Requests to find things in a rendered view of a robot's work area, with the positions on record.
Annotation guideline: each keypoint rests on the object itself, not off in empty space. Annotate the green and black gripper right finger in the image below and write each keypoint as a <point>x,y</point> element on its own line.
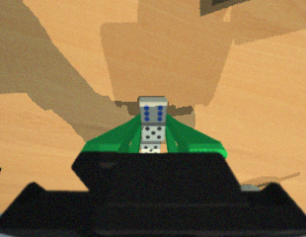
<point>189,139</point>

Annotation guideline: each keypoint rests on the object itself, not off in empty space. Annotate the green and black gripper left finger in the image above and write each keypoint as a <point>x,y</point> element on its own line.
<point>118,139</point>

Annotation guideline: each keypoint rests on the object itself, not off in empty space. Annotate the white domino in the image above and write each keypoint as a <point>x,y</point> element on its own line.
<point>150,146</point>

